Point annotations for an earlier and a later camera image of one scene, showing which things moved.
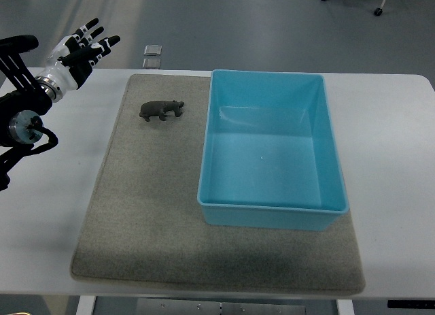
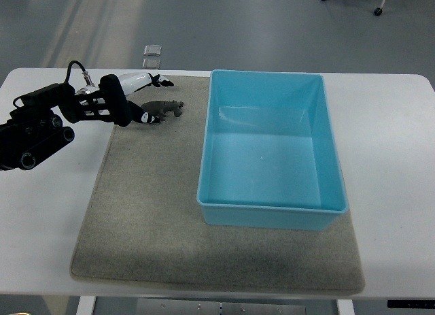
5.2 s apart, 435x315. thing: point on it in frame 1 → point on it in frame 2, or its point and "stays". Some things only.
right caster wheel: (378, 11) stays
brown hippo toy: (160, 108) stays
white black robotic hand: (71, 60) → (109, 100)
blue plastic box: (270, 156) stays
